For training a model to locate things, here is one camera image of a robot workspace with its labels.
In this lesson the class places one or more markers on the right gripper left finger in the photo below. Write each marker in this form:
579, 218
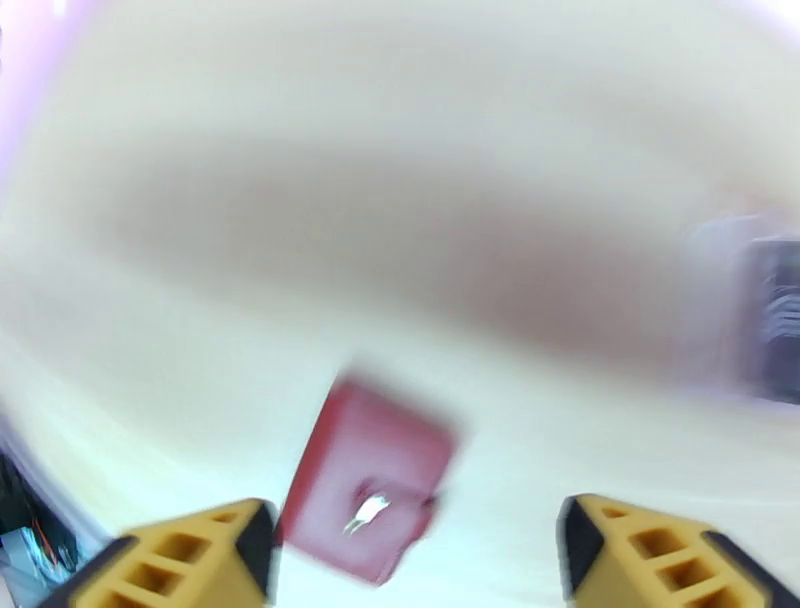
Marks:
187, 562

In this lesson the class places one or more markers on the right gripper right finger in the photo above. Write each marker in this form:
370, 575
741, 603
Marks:
656, 562

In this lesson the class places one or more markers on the red leather card holder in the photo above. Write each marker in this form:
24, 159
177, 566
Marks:
369, 462

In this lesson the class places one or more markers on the clear plastic card box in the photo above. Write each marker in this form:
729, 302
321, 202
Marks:
725, 312

